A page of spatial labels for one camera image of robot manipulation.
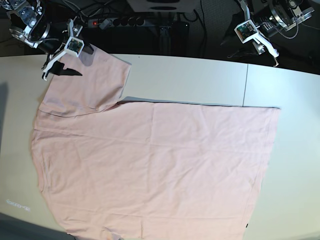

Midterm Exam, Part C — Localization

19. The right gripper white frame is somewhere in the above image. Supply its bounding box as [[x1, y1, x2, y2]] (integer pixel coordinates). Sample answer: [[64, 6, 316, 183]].
[[42, 19, 94, 81]]

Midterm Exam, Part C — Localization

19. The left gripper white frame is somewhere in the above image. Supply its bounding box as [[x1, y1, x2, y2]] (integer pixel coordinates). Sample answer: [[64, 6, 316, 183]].
[[236, 0, 279, 67]]

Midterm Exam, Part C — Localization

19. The pink T-shirt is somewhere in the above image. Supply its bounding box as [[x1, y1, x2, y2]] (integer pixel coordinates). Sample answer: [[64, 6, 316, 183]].
[[31, 48, 280, 240]]

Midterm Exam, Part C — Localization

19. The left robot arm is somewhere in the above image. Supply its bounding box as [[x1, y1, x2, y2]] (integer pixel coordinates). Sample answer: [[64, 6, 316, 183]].
[[234, 0, 314, 67]]

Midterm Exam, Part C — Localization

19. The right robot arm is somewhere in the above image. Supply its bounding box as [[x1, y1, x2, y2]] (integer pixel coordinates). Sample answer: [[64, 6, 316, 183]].
[[0, 0, 94, 80]]

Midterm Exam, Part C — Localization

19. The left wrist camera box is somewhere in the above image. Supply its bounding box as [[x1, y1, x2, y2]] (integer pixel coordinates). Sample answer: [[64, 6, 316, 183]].
[[234, 19, 259, 44]]

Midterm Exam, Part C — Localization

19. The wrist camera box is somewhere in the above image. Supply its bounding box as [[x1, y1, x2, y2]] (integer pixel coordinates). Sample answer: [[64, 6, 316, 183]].
[[234, 19, 259, 44], [64, 36, 84, 58]]

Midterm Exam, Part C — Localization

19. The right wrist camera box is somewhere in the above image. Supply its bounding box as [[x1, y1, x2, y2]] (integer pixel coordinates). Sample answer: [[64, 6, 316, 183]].
[[64, 36, 84, 58]]

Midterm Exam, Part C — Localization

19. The black power strip red switch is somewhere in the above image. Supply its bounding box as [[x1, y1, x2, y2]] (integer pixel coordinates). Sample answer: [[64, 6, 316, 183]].
[[87, 16, 146, 30]]

